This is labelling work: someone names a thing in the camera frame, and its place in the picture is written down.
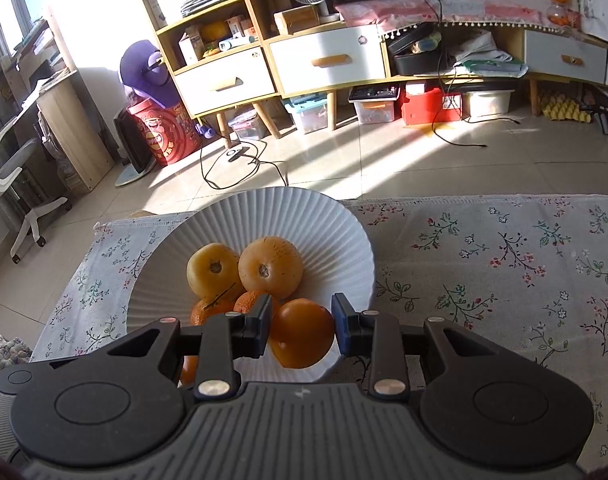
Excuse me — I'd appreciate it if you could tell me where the floral tablecloth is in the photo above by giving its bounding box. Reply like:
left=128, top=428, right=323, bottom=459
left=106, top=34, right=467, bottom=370
left=31, top=195, right=608, bottom=480

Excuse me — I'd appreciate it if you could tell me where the white printed cloth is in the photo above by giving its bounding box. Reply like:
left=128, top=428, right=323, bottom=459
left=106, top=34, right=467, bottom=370
left=579, top=0, right=608, bottom=43

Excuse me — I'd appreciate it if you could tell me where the purple plush toy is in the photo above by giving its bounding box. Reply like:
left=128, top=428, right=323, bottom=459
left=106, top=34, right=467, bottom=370
left=120, top=42, right=182, bottom=108

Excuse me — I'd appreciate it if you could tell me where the tall wooden shelf cabinet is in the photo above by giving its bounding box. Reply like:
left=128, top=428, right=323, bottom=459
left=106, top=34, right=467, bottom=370
left=140, top=0, right=279, bottom=138

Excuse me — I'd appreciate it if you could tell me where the pile of papers and bags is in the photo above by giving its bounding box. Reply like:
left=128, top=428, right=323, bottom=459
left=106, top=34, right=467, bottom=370
left=444, top=30, right=529, bottom=78

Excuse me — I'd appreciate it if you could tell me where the white plastic bin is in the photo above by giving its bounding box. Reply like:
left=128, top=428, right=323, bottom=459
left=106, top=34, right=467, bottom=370
left=464, top=89, right=515, bottom=118

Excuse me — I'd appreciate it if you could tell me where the mandarin with twig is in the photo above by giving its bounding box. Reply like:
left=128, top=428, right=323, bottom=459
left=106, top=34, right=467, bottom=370
left=190, top=282, right=237, bottom=327

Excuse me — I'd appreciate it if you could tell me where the pink fringed cloth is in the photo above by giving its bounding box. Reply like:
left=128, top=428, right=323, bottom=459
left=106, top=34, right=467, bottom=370
left=336, top=0, right=552, bottom=36

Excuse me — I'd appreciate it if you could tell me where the clear storage bin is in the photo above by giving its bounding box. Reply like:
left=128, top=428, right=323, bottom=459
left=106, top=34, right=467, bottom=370
left=284, top=97, right=329, bottom=135

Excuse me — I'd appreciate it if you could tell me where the black storage box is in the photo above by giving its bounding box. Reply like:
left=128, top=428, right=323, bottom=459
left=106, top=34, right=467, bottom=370
left=388, top=22, right=442, bottom=77

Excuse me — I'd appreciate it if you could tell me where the white office chair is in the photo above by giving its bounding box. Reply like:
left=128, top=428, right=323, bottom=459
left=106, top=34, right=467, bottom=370
left=0, top=115, right=69, bottom=265

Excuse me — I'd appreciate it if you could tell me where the black flat panel heater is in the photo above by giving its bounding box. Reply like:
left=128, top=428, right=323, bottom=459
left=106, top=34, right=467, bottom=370
left=112, top=110, right=155, bottom=188

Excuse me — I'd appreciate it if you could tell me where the clear plastic box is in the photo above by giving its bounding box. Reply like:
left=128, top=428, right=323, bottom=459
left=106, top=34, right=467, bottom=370
left=228, top=107, right=269, bottom=141

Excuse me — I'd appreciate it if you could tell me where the low wooden sideboard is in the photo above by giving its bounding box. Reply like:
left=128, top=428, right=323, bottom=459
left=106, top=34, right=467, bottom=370
left=264, top=10, right=608, bottom=131

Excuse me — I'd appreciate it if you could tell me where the red storage box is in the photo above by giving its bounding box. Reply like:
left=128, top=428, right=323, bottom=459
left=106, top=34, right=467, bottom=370
left=400, top=82, right=462, bottom=126

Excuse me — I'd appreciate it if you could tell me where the small wooden box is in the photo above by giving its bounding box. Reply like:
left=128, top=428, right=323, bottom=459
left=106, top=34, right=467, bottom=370
left=274, top=5, right=321, bottom=35

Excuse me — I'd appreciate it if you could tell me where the clear bin black lid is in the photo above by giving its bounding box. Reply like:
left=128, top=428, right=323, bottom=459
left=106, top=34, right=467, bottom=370
left=348, top=85, right=401, bottom=125

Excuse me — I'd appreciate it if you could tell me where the large golden pear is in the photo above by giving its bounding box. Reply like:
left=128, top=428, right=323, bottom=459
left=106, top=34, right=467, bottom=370
left=238, top=236, right=305, bottom=301

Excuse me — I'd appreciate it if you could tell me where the white ribbed plate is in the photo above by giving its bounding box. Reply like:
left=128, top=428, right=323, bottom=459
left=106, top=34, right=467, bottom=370
left=126, top=186, right=376, bottom=386

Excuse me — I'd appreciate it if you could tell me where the black power adapter cable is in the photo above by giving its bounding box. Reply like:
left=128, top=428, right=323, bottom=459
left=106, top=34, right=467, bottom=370
left=200, top=137, right=289, bottom=191

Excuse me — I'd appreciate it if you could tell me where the white carton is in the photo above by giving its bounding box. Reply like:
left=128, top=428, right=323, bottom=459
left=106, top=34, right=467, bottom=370
left=178, top=35, right=205, bottom=66

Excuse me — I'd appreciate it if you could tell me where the pale yellow pear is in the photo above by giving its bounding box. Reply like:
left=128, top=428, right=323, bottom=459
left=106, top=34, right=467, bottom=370
left=186, top=243, right=245, bottom=301

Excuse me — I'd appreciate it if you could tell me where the light wooden desk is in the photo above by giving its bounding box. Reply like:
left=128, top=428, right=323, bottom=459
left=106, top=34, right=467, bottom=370
left=0, top=20, right=115, bottom=196

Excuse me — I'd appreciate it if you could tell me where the orange tomato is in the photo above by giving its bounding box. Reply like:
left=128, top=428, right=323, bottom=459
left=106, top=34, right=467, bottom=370
left=269, top=298, right=336, bottom=370
left=179, top=355, right=199, bottom=388

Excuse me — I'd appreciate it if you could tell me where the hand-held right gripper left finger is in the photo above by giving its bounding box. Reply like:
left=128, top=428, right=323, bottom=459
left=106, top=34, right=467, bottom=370
left=84, top=294, right=275, bottom=402

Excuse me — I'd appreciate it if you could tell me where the knitted seat cushion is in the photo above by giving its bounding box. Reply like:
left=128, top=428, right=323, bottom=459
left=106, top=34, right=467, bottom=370
left=0, top=335, right=32, bottom=381

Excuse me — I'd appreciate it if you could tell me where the yellow egg tray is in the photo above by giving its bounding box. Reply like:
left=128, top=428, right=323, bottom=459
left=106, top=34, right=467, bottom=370
left=541, top=95, right=592, bottom=123

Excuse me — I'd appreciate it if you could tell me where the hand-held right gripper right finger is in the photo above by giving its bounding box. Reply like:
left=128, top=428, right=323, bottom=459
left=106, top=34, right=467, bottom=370
left=331, top=292, right=505, bottom=401

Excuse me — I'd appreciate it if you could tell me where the red gift bucket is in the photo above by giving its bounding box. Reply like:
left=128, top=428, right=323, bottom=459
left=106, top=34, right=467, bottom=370
left=126, top=97, right=202, bottom=167

